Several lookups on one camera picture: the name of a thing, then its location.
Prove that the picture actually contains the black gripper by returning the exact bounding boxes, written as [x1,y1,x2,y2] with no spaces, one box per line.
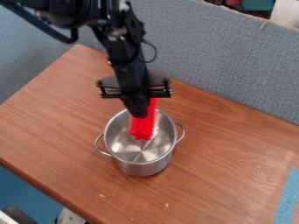
[95,43,174,119]

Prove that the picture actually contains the red block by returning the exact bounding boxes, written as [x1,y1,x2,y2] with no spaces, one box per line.
[130,98,157,140]

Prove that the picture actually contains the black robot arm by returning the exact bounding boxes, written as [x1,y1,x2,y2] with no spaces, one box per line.
[0,0,173,118]

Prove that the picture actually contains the metal pot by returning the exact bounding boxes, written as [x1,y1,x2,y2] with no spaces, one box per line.
[94,109,186,177]

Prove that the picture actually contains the white round object below table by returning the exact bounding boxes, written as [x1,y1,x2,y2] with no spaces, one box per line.
[55,208,87,224]

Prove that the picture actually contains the black object bottom left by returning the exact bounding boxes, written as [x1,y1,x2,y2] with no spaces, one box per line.
[3,206,38,224]

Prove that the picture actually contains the blue tape strip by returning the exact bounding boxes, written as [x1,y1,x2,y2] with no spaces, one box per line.
[274,168,299,224]

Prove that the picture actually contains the black cable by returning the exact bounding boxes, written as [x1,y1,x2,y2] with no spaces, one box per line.
[0,0,81,45]

